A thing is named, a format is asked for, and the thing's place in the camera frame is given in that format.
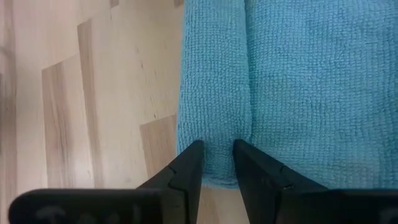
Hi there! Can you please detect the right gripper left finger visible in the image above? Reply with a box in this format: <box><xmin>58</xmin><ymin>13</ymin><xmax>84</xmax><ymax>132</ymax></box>
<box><xmin>8</xmin><ymin>139</ymin><xmax>205</xmax><ymax>224</ymax></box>

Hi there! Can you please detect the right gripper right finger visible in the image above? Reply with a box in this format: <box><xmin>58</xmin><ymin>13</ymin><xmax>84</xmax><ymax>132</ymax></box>
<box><xmin>232</xmin><ymin>139</ymin><xmax>398</xmax><ymax>224</ymax></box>

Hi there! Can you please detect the blue microfiber towel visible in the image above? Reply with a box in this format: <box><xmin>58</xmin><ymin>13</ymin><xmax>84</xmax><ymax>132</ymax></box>
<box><xmin>176</xmin><ymin>0</ymin><xmax>398</xmax><ymax>190</ymax></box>

